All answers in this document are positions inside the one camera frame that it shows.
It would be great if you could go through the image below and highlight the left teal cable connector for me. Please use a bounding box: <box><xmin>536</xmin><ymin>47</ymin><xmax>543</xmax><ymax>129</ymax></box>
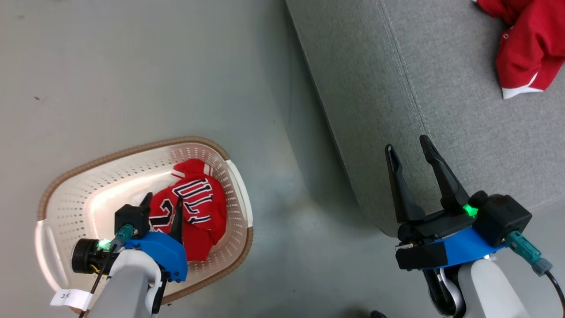
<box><xmin>110</xmin><ymin>224</ymin><xmax>135</xmax><ymax>249</ymax></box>

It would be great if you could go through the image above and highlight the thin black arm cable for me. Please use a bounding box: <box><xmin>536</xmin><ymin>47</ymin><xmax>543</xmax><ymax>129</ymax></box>
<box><xmin>78</xmin><ymin>245</ymin><xmax>118</xmax><ymax>318</ymax></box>
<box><xmin>545</xmin><ymin>269</ymin><xmax>565</xmax><ymax>306</ymax></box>

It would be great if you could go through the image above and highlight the right teal cable connector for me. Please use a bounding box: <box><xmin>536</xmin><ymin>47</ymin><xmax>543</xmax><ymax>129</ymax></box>
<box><xmin>505</xmin><ymin>230</ymin><xmax>554</xmax><ymax>277</ymax></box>

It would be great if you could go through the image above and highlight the grey fabric sofa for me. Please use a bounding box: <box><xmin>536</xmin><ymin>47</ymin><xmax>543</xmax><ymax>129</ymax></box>
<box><xmin>285</xmin><ymin>0</ymin><xmax>565</xmax><ymax>238</ymax></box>

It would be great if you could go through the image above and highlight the teal cable connector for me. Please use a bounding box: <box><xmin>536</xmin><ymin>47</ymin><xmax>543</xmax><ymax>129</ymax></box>
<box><xmin>110</xmin><ymin>224</ymin><xmax>135</xmax><ymax>249</ymax></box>
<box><xmin>505</xmin><ymin>230</ymin><xmax>554</xmax><ymax>277</ymax></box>

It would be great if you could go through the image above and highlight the plain red white-trimmed garment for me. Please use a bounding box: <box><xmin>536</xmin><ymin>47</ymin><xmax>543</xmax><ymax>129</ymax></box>
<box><xmin>474</xmin><ymin>0</ymin><xmax>565</xmax><ymax>99</ymax></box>

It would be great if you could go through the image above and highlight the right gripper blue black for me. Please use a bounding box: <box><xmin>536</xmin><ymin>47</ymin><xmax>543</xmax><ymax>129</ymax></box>
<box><xmin>385</xmin><ymin>135</ymin><xmax>506</xmax><ymax>271</ymax></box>

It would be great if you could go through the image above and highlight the red lettered basketball jersey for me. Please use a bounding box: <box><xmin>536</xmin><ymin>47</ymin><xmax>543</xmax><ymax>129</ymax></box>
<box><xmin>149</xmin><ymin>159</ymin><xmax>227</xmax><ymax>261</ymax></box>

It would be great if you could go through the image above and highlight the beige perforated laundry basket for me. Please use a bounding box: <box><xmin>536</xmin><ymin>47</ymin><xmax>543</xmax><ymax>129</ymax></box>
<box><xmin>34</xmin><ymin>136</ymin><xmax>255</xmax><ymax>315</ymax></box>

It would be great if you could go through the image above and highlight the right thin black arm cable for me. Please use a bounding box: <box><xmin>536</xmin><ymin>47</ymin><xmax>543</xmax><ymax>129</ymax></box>
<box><xmin>545</xmin><ymin>269</ymin><xmax>565</xmax><ymax>306</ymax></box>

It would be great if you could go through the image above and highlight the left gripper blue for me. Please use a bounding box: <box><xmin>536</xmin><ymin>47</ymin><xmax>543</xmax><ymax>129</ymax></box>
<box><xmin>124</xmin><ymin>192</ymin><xmax>189</xmax><ymax>283</ymax></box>

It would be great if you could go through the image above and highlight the left thin black arm cable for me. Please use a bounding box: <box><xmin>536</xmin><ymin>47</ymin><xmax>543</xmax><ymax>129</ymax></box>
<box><xmin>78</xmin><ymin>245</ymin><xmax>118</xmax><ymax>318</ymax></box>

